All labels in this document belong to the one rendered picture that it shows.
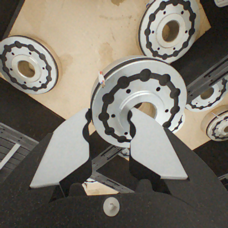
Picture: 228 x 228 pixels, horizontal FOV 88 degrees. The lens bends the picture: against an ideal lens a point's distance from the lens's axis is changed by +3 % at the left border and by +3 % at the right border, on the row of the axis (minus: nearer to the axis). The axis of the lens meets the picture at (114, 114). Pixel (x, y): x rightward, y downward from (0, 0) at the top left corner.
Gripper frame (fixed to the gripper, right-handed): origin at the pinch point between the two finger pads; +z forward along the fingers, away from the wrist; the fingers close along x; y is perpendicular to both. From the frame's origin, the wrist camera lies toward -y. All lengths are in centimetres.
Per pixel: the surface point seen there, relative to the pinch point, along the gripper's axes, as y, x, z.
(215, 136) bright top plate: 17.4, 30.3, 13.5
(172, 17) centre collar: -9.3, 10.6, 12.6
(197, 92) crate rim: 0.9, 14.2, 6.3
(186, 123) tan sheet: 14.4, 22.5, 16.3
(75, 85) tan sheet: 2.3, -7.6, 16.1
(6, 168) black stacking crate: 30.3, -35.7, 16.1
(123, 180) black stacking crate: 27.0, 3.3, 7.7
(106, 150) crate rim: 13.1, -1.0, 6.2
